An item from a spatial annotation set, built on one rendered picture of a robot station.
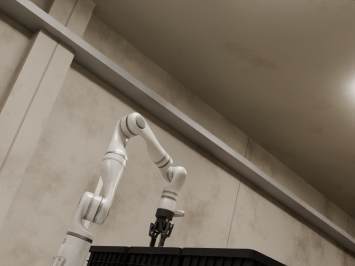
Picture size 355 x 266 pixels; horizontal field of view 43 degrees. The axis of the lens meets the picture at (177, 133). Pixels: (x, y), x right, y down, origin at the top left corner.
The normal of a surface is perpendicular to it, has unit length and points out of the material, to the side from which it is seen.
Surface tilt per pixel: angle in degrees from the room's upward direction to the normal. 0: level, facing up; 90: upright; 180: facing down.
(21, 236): 90
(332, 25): 180
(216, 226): 90
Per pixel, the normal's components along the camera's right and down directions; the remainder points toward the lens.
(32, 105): 0.70, -0.14
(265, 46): -0.25, 0.88
